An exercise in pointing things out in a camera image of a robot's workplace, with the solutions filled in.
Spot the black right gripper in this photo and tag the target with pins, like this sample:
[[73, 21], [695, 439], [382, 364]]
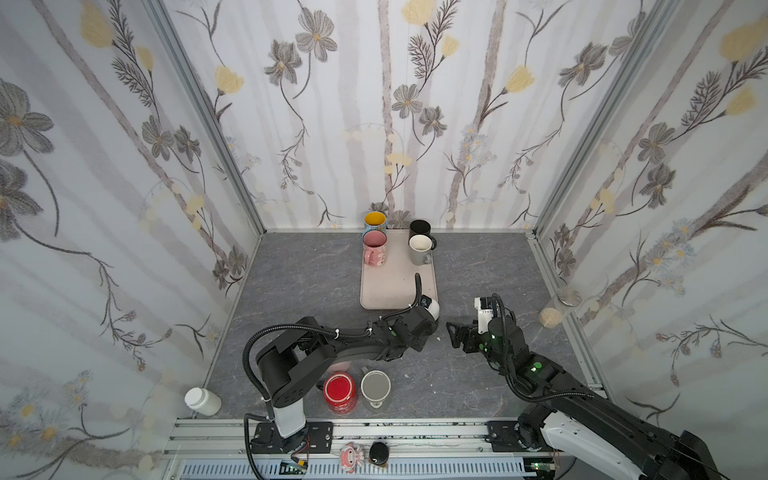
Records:
[[469, 336]]

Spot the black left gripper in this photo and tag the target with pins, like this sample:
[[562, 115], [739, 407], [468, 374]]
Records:
[[419, 346]]

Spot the grey mug white rim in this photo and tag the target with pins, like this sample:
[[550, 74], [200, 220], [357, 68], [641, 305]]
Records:
[[376, 389]]

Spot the grey mug white inside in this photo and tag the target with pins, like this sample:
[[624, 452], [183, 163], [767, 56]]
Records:
[[420, 249]]

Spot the pink glass mug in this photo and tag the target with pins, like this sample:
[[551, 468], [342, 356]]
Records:
[[374, 247]]

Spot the blue mug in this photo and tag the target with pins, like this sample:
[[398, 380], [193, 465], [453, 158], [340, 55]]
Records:
[[375, 221]]

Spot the black and white mug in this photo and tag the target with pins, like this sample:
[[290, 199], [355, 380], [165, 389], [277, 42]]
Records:
[[432, 307]]

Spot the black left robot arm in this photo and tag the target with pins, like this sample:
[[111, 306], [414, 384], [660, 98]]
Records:
[[284, 361]]

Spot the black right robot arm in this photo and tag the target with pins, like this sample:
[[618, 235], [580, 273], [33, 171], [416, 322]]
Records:
[[568, 416]]

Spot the red mug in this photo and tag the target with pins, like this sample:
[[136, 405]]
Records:
[[340, 393]]

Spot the beige rectangular tray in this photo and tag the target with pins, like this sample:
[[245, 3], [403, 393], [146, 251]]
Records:
[[388, 274]]

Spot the beige round sponge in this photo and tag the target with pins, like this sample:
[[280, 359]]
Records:
[[550, 317]]

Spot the black round knob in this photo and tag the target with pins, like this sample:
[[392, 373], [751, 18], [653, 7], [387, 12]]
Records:
[[379, 454]]

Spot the pink figurine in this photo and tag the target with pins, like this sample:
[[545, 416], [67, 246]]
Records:
[[351, 456]]

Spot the white plastic bottle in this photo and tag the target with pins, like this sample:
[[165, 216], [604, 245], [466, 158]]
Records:
[[203, 401]]

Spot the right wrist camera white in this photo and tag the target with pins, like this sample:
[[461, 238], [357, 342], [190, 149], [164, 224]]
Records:
[[486, 308]]

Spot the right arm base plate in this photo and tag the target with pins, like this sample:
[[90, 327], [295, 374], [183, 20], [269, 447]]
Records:
[[513, 436]]

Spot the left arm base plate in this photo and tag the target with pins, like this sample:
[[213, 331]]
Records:
[[315, 437]]

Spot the aluminium rail frame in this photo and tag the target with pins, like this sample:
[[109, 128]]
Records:
[[451, 448]]

